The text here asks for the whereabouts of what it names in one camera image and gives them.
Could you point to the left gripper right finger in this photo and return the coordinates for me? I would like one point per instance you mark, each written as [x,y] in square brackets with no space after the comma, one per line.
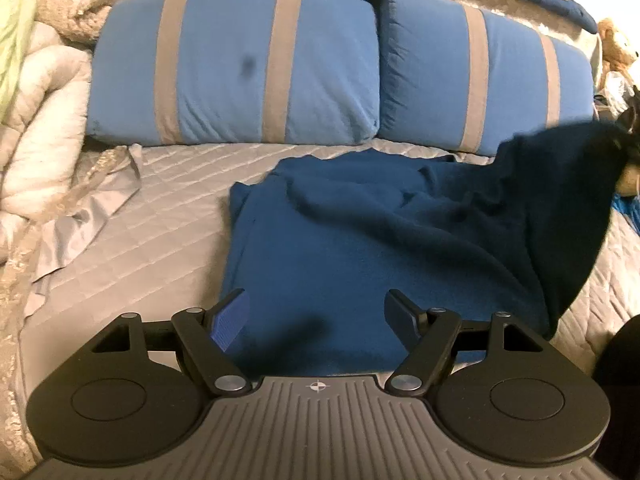
[428,336]

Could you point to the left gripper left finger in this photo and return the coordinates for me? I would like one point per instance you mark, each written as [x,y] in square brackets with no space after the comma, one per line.
[204,336]

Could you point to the navy blue sweatshirt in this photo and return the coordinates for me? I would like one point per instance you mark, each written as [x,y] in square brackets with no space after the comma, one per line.
[318,243]

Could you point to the grey quilted bedspread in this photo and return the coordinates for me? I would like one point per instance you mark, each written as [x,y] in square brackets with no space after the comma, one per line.
[165,249]

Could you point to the silver satin sheet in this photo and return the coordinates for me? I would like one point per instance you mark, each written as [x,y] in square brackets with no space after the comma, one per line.
[113,180]

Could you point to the white puffy comforter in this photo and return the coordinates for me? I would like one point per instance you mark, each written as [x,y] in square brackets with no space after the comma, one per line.
[42,131]

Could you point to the right blue striped pillow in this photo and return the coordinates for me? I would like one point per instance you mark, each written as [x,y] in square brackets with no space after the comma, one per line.
[463,79]

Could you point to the blue striped pillow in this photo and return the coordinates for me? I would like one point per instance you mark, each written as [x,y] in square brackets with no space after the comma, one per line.
[463,79]
[246,71]

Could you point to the left blue striped pillow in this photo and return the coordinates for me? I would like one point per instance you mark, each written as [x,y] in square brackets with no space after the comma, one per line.
[246,71]

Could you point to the brown teddy bear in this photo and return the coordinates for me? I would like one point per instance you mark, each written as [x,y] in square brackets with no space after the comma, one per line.
[618,53]

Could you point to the light green sheet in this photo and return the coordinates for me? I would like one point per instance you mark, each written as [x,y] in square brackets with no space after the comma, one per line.
[17,18]

